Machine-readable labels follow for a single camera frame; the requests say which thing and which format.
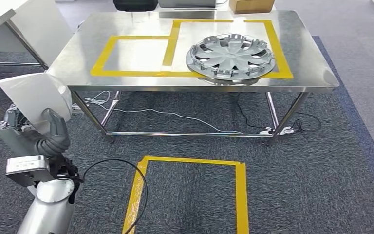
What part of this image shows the white desk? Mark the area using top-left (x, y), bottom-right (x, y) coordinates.
top-left (0, 0), bottom-right (75, 70)

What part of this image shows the grey wheel hubcap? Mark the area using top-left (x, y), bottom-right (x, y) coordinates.
top-left (186, 33), bottom-right (276, 85)

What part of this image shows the white power strip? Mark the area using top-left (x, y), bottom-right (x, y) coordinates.
top-left (259, 126), bottom-right (295, 137)

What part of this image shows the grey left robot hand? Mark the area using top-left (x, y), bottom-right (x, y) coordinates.
top-left (0, 105), bottom-right (72, 159)

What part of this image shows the grey laptop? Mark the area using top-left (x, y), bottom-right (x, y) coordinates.
top-left (157, 0), bottom-right (218, 9)

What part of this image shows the yellow table tape outline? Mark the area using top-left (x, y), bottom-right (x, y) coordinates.
top-left (90, 19), bottom-right (294, 80)

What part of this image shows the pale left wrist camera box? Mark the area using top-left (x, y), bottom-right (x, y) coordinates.
top-left (5, 155), bottom-right (58, 188)

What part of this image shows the black carry bag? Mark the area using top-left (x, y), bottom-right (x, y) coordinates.
top-left (112, 0), bottom-right (159, 12)

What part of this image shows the white curved plastic part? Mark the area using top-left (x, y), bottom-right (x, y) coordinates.
top-left (0, 72), bottom-right (73, 134)

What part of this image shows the brown cardboard box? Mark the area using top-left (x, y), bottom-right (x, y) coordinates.
top-left (228, 0), bottom-right (276, 15)

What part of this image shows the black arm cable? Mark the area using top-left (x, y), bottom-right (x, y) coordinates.
top-left (56, 158), bottom-right (148, 234)

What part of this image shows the black power cable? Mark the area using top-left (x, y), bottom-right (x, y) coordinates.
top-left (237, 94), bottom-right (322, 133)

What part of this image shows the white power cable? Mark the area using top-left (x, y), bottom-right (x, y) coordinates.
top-left (83, 91), bottom-right (262, 134)

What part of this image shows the steel workbench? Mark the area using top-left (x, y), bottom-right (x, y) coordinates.
top-left (46, 9), bottom-right (340, 147)

